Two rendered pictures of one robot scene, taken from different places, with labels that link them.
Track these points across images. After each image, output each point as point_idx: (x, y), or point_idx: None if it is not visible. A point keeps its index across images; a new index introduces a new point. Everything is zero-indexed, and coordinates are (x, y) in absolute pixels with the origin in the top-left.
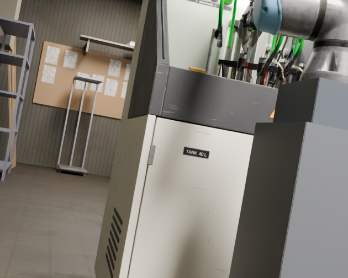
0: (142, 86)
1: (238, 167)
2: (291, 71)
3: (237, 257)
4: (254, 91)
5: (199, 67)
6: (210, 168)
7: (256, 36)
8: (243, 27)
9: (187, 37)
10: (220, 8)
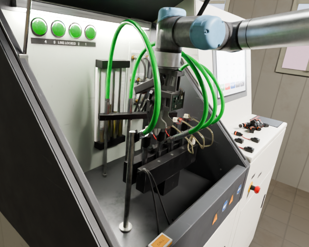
0: (45, 235)
1: None
2: (171, 115)
3: None
4: (206, 215)
5: (73, 121)
6: None
7: (168, 118)
8: (153, 109)
9: (53, 93)
10: (154, 122)
